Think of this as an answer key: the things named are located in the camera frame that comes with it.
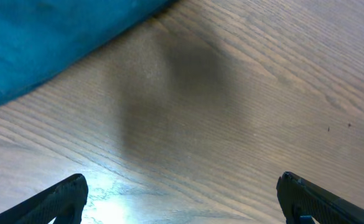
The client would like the folded dark blue garment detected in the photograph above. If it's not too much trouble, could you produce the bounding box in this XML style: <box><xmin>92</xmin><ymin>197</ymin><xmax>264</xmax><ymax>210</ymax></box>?
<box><xmin>0</xmin><ymin>0</ymin><xmax>170</xmax><ymax>106</ymax></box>

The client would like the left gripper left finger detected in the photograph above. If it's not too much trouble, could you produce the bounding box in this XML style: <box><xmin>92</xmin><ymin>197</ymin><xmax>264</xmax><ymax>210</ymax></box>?
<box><xmin>0</xmin><ymin>174</ymin><xmax>88</xmax><ymax>224</ymax></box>

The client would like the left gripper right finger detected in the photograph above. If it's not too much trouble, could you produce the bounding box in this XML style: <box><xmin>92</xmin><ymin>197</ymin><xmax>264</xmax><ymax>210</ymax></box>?
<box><xmin>276</xmin><ymin>172</ymin><xmax>364</xmax><ymax>224</ymax></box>

